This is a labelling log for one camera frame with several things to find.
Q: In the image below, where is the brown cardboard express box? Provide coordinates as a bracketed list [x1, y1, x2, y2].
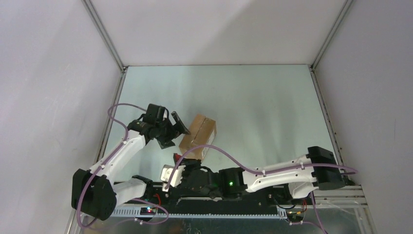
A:
[179, 114, 217, 154]

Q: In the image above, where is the red black utility knife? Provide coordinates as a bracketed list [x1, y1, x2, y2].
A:
[173, 153, 182, 164]

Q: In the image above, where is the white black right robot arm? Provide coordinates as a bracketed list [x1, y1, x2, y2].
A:
[165, 145, 345, 204]

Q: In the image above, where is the aluminium frame post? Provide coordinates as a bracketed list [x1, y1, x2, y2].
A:
[309, 0, 355, 71]
[81, 0, 126, 73]

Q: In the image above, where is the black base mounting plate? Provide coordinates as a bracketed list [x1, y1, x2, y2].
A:
[123, 175, 310, 215]

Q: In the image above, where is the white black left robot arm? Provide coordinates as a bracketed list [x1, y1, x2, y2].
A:
[71, 104, 190, 221]

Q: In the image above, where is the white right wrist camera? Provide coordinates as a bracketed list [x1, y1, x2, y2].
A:
[160, 165, 185, 192]

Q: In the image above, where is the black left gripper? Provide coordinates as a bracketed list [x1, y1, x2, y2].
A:
[155, 112, 190, 149]

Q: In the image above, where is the grey cable duct rail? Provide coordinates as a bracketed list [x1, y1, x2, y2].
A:
[111, 206, 287, 219]

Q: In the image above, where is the aluminium frame post right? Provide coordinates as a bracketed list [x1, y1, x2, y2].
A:
[309, 0, 355, 71]

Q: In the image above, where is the aluminium frame post left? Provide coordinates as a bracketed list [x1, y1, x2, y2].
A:
[81, 0, 126, 73]

